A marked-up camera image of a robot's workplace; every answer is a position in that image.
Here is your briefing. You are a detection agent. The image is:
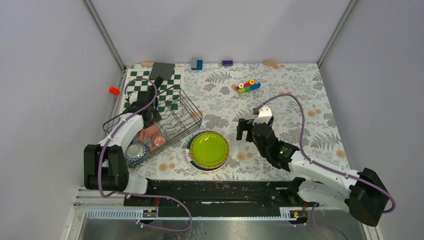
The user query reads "grey studded baseplate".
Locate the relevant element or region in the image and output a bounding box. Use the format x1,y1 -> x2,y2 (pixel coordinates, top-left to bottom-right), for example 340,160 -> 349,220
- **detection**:
148,62 -> 176,80

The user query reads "green white checkered board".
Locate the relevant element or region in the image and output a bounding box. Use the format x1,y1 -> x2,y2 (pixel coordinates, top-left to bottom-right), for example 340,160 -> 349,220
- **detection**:
119,67 -> 183,115

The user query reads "wooden block right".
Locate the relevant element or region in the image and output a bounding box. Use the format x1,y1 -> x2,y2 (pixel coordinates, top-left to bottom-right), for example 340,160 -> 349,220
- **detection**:
263,60 -> 279,69

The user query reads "wooden block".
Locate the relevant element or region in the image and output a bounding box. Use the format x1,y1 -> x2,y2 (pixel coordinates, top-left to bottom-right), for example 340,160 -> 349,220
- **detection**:
263,60 -> 279,69
140,61 -> 154,68

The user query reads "white plate teal rim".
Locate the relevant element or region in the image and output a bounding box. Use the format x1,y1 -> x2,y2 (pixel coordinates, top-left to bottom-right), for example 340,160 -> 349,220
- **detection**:
185,131 -> 231,173

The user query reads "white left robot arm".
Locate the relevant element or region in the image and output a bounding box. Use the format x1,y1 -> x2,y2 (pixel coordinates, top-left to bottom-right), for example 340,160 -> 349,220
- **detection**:
83,88 -> 161,206

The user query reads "grey and blue brick stack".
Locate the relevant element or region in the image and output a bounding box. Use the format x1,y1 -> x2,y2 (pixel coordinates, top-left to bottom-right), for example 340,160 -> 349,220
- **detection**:
190,57 -> 203,71

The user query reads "lime green plastic plate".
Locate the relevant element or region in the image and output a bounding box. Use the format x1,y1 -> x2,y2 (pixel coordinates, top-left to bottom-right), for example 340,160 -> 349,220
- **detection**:
192,132 -> 229,166

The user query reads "colourful toy brick car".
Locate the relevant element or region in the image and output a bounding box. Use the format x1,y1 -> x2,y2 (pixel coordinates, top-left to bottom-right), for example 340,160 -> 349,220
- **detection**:
235,79 -> 261,94

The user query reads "blue white patterned bowl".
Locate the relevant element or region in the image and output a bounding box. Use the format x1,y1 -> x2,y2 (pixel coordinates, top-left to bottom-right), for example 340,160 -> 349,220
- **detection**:
124,141 -> 150,168

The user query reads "green woven rim plate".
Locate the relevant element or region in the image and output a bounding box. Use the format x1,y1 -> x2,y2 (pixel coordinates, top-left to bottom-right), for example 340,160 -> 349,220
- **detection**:
189,131 -> 230,169

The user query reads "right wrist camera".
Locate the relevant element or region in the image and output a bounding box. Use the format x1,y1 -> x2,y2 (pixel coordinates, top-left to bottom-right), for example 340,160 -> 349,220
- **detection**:
253,105 -> 274,127

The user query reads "pink dotted mug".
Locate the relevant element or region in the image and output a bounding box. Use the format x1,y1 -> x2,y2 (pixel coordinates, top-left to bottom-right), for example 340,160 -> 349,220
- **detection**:
150,132 -> 167,152

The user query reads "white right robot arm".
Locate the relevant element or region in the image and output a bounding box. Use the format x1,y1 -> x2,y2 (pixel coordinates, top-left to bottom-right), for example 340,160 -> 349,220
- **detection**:
236,118 -> 390,227

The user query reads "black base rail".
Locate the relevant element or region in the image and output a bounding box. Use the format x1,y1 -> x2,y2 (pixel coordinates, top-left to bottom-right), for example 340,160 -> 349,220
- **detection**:
112,178 -> 355,215

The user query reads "purple toy brick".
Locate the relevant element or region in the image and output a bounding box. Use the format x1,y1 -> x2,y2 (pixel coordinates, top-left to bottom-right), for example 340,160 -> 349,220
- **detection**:
221,60 -> 234,67

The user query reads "red small block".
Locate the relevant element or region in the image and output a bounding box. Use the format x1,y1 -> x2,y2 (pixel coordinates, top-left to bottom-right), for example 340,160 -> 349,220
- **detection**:
108,86 -> 121,96

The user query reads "wooden block left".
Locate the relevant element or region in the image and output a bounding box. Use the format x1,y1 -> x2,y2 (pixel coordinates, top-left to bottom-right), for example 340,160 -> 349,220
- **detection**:
140,61 -> 154,68

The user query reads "black wire dish rack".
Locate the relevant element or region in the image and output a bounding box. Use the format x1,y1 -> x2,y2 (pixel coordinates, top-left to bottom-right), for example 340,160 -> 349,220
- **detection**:
116,90 -> 203,158

